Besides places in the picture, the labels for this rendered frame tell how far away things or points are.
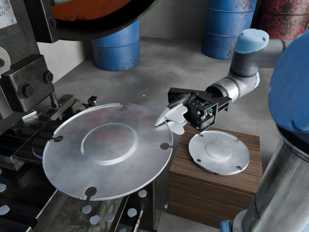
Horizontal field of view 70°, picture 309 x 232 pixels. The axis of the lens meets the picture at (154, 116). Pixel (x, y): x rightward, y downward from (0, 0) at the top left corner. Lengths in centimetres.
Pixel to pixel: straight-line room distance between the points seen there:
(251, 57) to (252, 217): 38
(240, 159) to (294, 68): 88
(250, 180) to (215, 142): 25
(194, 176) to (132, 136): 56
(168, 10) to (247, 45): 318
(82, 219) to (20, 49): 39
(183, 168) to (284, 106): 81
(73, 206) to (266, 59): 61
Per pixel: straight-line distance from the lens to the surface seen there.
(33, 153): 58
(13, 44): 51
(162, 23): 383
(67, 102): 78
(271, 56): 66
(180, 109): 56
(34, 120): 68
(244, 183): 107
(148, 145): 51
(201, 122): 57
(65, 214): 62
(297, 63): 29
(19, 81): 48
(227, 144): 120
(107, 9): 74
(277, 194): 39
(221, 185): 104
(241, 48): 64
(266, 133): 196
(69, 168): 50
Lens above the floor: 115
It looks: 36 degrees down
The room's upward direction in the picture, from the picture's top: straight up
